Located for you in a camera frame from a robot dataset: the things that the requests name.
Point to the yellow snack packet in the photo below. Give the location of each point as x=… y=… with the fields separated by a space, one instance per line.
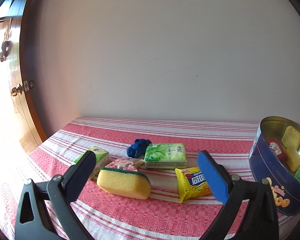
x=187 y=185

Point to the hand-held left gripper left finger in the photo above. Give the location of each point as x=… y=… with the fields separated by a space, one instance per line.
x=81 y=177

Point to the red snack packet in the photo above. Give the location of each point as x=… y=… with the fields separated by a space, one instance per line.
x=277 y=147

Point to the pink snack packet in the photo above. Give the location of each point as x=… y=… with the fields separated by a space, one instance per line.
x=116 y=162

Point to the yellow sponge green scourer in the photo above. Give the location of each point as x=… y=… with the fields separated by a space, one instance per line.
x=291 y=137
x=293 y=161
x=122 y=186

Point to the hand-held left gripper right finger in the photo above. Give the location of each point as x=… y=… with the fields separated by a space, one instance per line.
x=213 y=177

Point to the large green tissue pack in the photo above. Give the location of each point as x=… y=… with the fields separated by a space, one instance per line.
x=165 y=153

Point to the red striped tablecloth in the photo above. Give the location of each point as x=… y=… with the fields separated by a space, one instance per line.
x=145 y=217

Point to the round blue metal tin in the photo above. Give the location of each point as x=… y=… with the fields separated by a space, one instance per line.
x=265 y=170

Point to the brass door latch plate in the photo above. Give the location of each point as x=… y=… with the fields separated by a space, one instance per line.
x=29 y=85

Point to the dark door hanging ornament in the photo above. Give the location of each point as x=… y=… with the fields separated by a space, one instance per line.
x=5 y=48

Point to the brown wooden door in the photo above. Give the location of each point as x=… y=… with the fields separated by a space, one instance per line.
x=27 y=42

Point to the dark blue cloth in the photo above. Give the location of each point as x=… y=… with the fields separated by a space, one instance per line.
x=137 y=148

